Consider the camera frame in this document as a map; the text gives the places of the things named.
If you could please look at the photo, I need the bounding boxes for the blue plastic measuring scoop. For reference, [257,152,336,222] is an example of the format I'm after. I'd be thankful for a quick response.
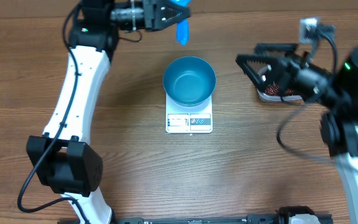
[171,0,191,45]

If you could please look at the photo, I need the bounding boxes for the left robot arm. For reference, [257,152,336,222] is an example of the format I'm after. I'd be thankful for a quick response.
[26,0,190,223]

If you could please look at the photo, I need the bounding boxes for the white digital kitchen scale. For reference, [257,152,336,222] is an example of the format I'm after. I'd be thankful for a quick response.
[165,95,213,134]

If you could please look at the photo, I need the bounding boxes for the red beans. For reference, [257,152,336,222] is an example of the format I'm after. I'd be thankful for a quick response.
[264,84,294,96]

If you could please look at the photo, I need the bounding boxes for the clear plastic food container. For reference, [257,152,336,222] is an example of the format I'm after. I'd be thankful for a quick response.
[257,84,301,103]

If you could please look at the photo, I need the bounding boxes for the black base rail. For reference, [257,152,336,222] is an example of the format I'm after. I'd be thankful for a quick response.
[115,205,334,224]

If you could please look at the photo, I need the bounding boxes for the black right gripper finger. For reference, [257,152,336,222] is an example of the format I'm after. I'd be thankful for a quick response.
[235,54,281,94]
[254,43,298,54]

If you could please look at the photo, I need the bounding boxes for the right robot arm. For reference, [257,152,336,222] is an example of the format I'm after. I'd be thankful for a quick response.
[236,44,358,223]

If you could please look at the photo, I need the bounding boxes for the teal metal bowl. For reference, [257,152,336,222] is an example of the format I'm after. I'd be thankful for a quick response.
[163,56,217,107]

